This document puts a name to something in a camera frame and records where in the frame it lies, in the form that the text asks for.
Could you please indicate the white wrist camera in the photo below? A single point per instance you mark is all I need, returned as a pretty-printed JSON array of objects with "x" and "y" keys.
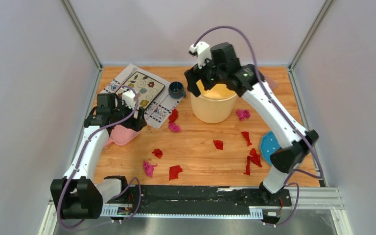
[
  {"x": 202, "y": 51},
  {"x": 129, "y": 99}
]

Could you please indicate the aluminium frame post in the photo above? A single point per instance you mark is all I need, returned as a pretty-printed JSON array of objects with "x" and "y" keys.
[
  {"x": 71, "y": 13},
  {"x": 327, "y": 4}
]

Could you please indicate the patterned white placemat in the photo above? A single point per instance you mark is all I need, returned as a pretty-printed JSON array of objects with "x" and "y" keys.
[{"x": 157, "y": 113}]

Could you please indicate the red paper scrap front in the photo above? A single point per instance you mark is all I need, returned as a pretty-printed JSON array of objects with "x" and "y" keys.
[{"x": 174, "y": 172}]

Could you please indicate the magenta paper scrap by placemat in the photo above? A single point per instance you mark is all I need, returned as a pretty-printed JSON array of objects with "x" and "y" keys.
[{"x": 174, "y": 127}]

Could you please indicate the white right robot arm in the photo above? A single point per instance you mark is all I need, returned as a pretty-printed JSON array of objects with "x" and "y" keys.
[{"x": 295, "y": 141}]

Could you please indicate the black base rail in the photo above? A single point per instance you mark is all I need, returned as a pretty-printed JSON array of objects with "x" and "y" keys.
[{"x": 193, "y": 202}]

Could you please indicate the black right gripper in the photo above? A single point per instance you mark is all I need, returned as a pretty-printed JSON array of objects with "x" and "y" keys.
[{"x": 194, "y": 74}]

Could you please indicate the aluminium frame post right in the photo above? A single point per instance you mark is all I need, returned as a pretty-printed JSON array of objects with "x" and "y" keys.
[{"x": 327, "y": 4}]

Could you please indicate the red paper scrap long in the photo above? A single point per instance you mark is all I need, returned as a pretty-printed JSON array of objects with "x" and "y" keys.
[{"x": 254, "y": 158}]

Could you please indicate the pink dustpan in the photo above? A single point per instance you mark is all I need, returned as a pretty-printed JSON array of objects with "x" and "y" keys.
[{"x": 121, "y": 135}]

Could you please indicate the floral square plate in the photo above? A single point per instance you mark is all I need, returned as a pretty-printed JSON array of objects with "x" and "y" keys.
[{"x": 147, "y": 87}]

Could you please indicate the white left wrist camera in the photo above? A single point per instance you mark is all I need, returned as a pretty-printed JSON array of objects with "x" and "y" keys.
[{"x": 129, "y": 99}]

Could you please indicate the red paper scrap centre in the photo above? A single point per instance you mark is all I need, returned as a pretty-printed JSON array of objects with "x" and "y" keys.
[{"x": 218, "y": 144}]

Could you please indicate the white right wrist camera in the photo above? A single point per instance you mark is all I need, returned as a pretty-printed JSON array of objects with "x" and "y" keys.
[{"x": 202, "y": 51}]

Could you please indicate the blue polka dot plate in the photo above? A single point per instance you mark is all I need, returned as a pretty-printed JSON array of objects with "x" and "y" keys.
[{"x": 268, "y": 146}]

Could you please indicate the red paper scrap right strip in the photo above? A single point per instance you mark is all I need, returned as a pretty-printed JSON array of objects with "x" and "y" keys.
[{"x": 246, "y": 136}]

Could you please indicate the magenta crumpled paper scrap right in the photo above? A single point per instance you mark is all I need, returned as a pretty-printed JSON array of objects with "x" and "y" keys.
[{"x": 242, "y": 114}]

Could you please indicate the aluminium frame post left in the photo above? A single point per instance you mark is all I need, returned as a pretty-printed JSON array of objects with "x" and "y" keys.
[{"x": 71, "y": 13}]

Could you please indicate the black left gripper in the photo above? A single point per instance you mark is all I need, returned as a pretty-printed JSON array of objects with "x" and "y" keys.
[{"x": 138, "y": 124}]

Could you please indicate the red paper scrap by placemat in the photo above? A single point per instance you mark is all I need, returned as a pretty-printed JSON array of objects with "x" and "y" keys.
[{"x": 173, "y": 116}]

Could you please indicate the magenta paper scrap front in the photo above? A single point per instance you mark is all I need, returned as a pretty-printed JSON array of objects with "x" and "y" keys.
[{"x": 149, "y": 168}]

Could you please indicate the red paper scrap small left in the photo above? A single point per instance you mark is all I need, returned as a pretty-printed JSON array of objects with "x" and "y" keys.
[{"x": 158, "y": 153}]

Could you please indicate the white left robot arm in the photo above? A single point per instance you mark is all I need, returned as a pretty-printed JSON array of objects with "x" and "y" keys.
[{"x": 75, "y": 195}]

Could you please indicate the dark blue cup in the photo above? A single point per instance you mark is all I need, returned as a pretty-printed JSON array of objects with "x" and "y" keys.
[{"x": 176, "y": 90}]

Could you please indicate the cream plastic bucket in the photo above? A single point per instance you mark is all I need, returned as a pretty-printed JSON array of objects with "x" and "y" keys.
[{"x": 214, "y": 105}]

